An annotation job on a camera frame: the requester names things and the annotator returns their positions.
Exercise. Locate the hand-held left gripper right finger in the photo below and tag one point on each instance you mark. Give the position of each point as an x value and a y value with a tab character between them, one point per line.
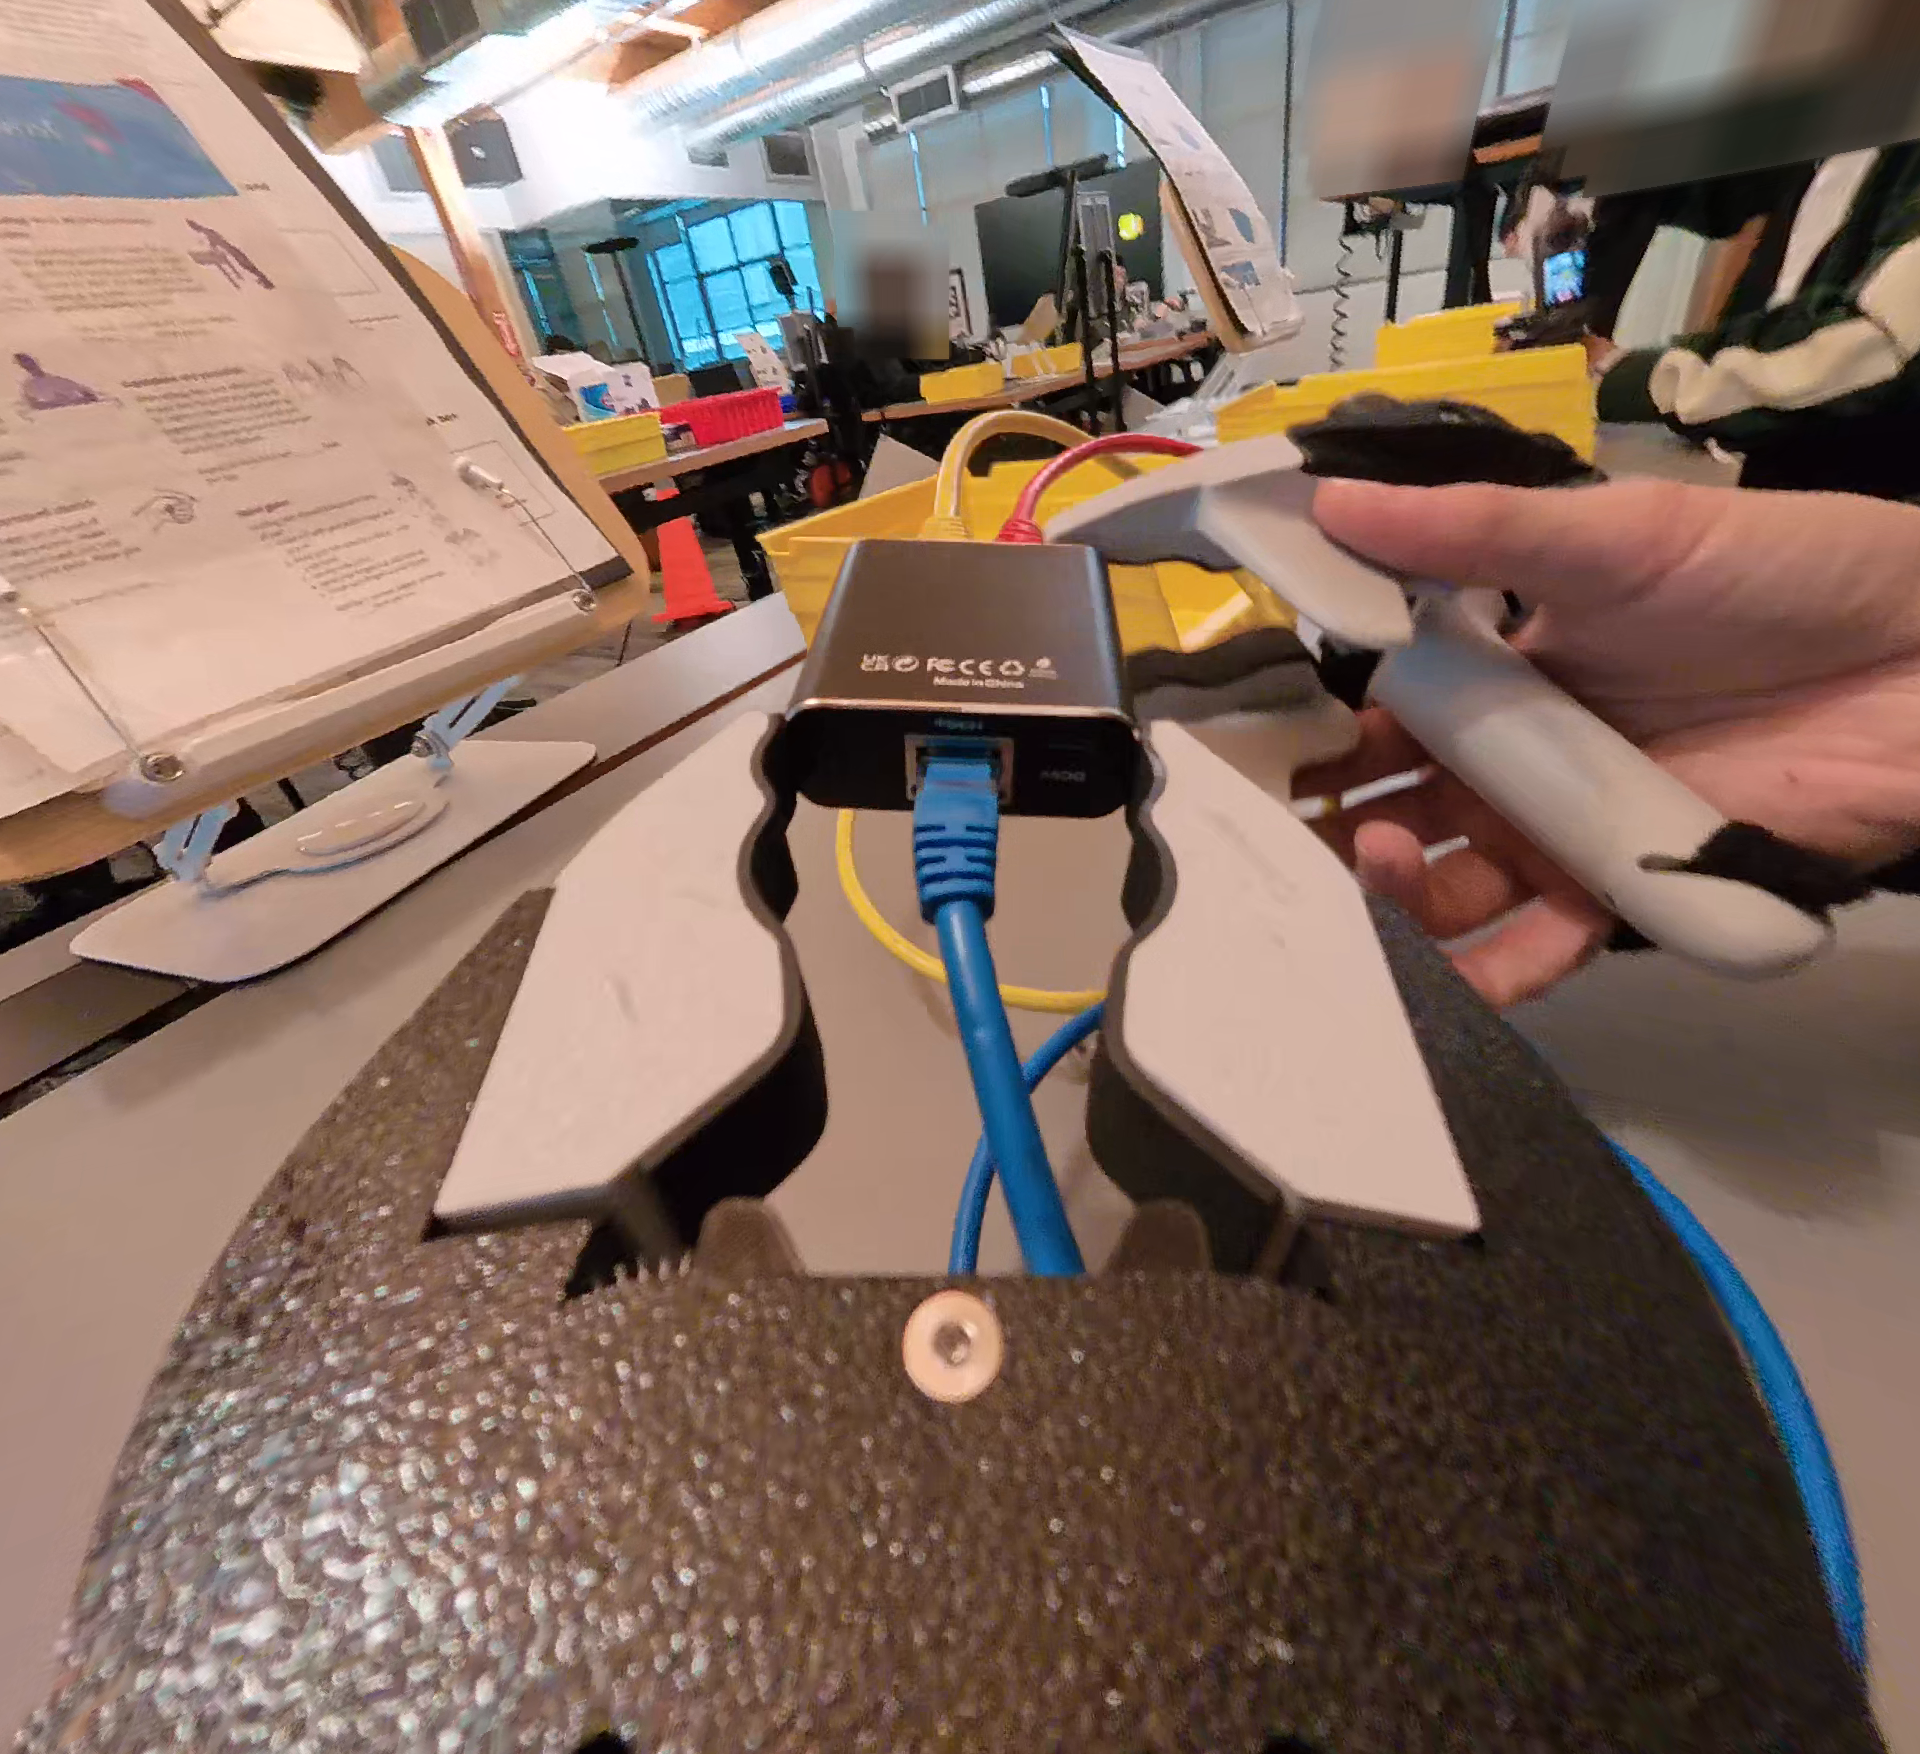
1289	1020

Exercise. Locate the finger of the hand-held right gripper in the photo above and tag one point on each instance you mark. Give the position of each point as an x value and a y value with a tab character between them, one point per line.
1185	500

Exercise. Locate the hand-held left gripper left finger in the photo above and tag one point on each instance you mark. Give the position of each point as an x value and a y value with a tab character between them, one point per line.
630	1005

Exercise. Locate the black network adapter box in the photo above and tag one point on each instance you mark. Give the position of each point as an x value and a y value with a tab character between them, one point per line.
960	630

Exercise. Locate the person's right forearm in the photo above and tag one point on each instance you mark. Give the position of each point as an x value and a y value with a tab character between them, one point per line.
1800	345

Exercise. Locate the grey desk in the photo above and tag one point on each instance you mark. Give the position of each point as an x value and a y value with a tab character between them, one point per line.
1727	1123

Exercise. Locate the person's right hand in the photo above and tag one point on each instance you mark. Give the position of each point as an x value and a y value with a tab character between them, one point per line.
1727	644

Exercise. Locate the wooden document stand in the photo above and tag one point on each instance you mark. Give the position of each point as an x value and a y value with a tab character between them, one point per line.
1199	177
482	785

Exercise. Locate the large yellow plastic bin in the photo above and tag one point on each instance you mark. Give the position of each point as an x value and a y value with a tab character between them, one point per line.
1426	372

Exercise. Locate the orange traffic cone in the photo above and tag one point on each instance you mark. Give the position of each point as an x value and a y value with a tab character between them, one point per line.
695	575

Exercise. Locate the red plastic bin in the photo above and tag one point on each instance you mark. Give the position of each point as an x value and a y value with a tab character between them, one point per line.
719	418

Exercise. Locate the small yellow plastic bin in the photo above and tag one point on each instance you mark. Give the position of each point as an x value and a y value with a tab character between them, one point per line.
614	445

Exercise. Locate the printed instruction sheet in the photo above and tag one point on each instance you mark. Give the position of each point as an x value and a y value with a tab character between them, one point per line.
224	359

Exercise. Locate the black loudspeaker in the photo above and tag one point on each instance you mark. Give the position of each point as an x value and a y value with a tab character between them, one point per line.
483	150

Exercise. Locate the black wall monitor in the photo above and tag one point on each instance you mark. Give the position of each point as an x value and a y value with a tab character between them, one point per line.
1019	238

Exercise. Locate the small black camera with screen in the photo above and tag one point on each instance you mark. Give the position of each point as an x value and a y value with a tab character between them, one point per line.
1565	274

